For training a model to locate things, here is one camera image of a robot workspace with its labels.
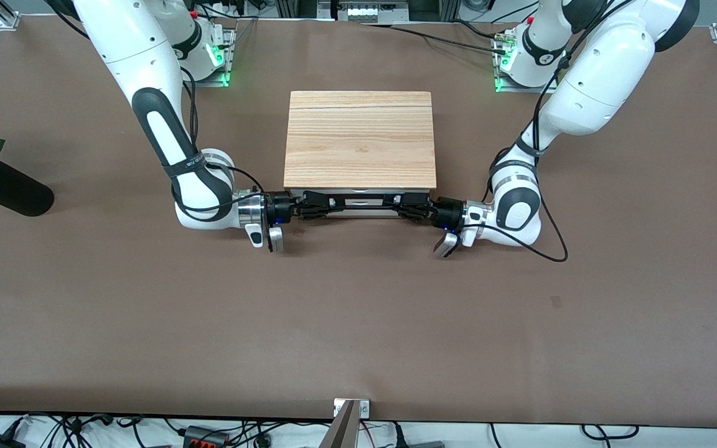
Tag black drawer handle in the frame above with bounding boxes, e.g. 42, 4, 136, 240
330, 195, 398, 216

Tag light wooden drawer cabinet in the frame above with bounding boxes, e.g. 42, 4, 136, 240
283, 91, 438, 218

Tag brown table mat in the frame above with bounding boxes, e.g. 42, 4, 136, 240
0, 14, 717, 430

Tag white power strip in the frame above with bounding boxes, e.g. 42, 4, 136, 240
336, 1, 391, 23

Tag black box orange connectors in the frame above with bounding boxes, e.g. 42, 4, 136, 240
182, 426, 230, 448

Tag black vase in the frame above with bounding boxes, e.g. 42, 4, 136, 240
0, 158, 55, 217

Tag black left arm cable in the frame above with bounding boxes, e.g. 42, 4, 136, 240
480, 0, 569, 263

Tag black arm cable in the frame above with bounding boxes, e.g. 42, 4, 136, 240
171, 65, 267, 213
480, 0, 569, 263

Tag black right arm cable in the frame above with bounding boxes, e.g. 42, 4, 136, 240
171, 65, 267, 213

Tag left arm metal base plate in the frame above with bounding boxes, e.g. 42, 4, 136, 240
494, 31, 560, 94

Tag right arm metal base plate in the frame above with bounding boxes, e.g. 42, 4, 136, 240
194, 28, 236, 88

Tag long black table cable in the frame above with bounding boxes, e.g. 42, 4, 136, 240
362, 22, 510, 55

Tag short black table cable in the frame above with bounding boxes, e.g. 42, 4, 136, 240
451, 20, 499, 40

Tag silver clamp bracket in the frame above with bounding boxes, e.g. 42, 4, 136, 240
334, 398, 371, 418

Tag grey camera pole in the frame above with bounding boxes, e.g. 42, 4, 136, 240
319, 401, 360, 448

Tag looped black floor cable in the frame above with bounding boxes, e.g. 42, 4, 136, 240
581, 424, 640, 441

